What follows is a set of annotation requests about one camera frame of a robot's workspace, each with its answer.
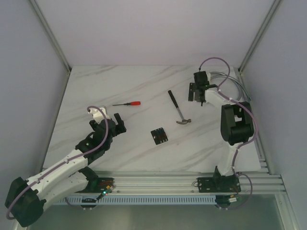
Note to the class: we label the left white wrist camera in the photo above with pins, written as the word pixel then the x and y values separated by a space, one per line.
pixel 98 113

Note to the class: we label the right aluminium frame post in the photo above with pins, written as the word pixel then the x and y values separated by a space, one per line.
pixel 260 34

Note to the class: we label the left aluminium frame post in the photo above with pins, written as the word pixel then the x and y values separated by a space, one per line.
pixel 50 35

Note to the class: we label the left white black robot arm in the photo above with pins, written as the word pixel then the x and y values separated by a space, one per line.
pixel 28 199

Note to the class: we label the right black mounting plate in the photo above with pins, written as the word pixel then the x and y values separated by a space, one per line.
pixel 208 184

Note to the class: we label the red handle screwdriver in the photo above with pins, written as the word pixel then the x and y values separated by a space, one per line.
pixel 135 103

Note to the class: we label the aluminium frame post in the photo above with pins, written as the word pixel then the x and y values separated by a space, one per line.
pixel 260 34
pixel 50 35

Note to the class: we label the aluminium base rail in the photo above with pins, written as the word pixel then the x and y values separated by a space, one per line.
pixel 182 183

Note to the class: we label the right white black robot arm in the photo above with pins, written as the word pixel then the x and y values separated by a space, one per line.
pixel 236 125

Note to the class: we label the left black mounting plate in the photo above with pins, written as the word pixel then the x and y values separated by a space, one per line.
pixel 98 185

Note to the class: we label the black handle claw hammer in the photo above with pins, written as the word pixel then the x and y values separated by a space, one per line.
pixel 183 120

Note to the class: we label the black fuse box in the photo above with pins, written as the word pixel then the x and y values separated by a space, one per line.
pixel 159 136

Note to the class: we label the black mounting plate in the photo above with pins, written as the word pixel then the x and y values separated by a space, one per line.
pixel 98 185
pixel 208 184

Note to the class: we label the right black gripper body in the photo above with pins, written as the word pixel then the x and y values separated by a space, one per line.
pixel 192 88

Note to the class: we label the white slotted cable duct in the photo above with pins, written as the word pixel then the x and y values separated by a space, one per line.
pixel 140 200

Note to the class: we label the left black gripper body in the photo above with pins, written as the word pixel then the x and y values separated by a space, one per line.
pixel 114 125

